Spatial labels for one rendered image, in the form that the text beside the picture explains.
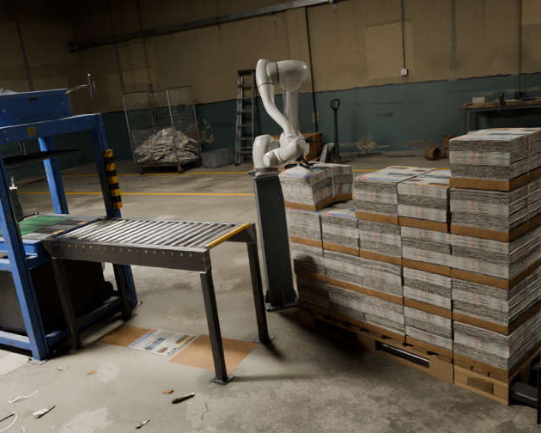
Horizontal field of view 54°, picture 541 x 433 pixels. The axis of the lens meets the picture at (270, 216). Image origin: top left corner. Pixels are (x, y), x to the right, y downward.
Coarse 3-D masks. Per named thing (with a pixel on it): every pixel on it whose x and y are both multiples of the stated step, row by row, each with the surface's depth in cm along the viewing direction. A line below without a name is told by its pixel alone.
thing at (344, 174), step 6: (336, 168) 332; (342, 168) 336; (348, 168) 340; (342, 174) 337; (348, 174) 340; (336, 180) 334; (342, 180) 337; (348, 180) 341; (336, 186) 336; (342, 186) 339; (348, 186) 342; (336, 192) 336; (342, 192) 339; (348, 192) 343
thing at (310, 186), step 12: (300, 168) 341; (312, 168) 335; (324, 168) 329; (288, 180) 334; (300, 180) 325; (312, 180) 320; (324, 180) 327; (288, 192) 340; (300, 192) 331; (312, 192) 322; (324, 192) 329; (312, 204) 326
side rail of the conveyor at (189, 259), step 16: (48, 240) 346; (64, 240) 341; (80, 240) 337; (48, 256) 350; (64, 256) 342; (80, 256) 335; (96, 256) 327; (112, 256) 320; (128, 256) 313; (144, 256) 306; (160, 256) 300; (176, 256) 294; (192, 256) 288; (208, 256) 287
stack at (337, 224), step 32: (320, 224) 324; (352, 224) 303; (384, 224) 286; (320, 256) 330; (352, 256) 309; (416, 256) 274; (448, 256) 260; (320, 288) 339; (384, 288) 297; (416, 288) 280; (448, 288) 265; (384, 320) 304; (416, 320) 285; (448, 320) 270; (384, 352) 311; (416, 352) 291
